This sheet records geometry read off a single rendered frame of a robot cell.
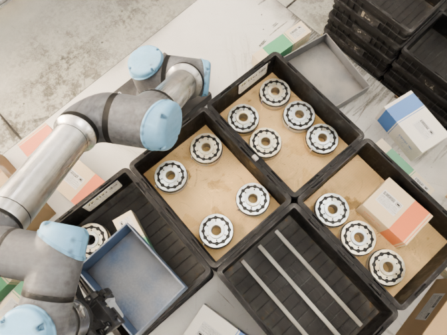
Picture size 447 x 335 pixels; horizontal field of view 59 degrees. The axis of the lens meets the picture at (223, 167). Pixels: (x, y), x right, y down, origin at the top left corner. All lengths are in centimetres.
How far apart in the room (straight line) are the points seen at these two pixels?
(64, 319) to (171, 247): 62
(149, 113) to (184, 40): 82
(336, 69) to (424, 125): 38
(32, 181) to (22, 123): 177
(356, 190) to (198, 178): 49
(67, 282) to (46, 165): 25
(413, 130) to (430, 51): 79
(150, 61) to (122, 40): 132
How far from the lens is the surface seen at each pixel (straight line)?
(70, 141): 85
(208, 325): 125
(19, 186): 76
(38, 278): 64
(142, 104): 88
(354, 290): 126
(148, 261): 99
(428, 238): 135
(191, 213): 123
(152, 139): 87
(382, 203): 124
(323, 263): 124
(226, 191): 124
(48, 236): 64
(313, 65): 160
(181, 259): 122
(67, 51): 265
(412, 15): 215
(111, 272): 101
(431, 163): 157
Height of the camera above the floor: 203
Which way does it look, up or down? 72 degrees down
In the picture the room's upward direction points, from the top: 4 degrees counter-clockwise
